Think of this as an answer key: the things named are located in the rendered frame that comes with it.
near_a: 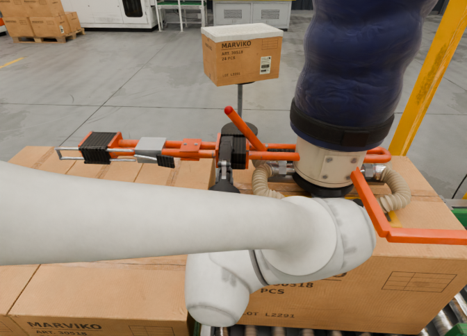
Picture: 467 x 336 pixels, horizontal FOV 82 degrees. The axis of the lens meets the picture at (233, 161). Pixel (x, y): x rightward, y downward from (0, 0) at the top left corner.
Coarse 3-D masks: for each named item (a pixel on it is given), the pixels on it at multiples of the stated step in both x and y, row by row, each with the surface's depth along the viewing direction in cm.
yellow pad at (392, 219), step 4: (304, 196) 73; (308, 196) 73; (352, 200) 71; (356, 200) 68; (360, 200) 68; (360, 204) 66; (364, 208) 69; (388, 212) 68; (392, 212) 68; (388, 216) 67; (392, 216) 67; (396, 216) 67; (388, 220) 66; (392, 220) 66; (396, 220) 66; (392, 224) 65; (396, 224) 65; (400, 224) 65
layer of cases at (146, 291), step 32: (32, 160) 157; (64, 160) 157; (160, 256) 106; (0, 288) 95; (32, 288) 95; (64, 288) 95; (96, 288) 95; (128, 288) 95; (160, 288) 95; (0, 320) 91; (32, 320) 90; (64, 320) 90; (96, 320) 89; (128, 320) 88; (160, 320) 87; (192, 320) 99
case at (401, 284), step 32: (288, 192) 77; (352, 192) 77; (384, 192) 77; (416, 192) 76; (416, 224) 67; (448, 224) 67; (384, 256) 60; (416, 256) 60; (448, 256) 60; (288, 288) 71; (320, 288) 70; (352, 288) 69; (384, 288) 68; (416, 288) 67; (448, 288) 67; (256, 320) 83; (288, 320) 82; (320, 320) 80; (352, 320) 79; (384, 320) 78; (416, 320) 77
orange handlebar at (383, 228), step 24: (120, 144) 72; (168, 144) 72; (192, 144) 70; (264, 144) 71; (288, 144) 71; (360, 192) 58; (384, 216) 51; (408, 240) 48; (432, 240) 48; (456, 240) 48
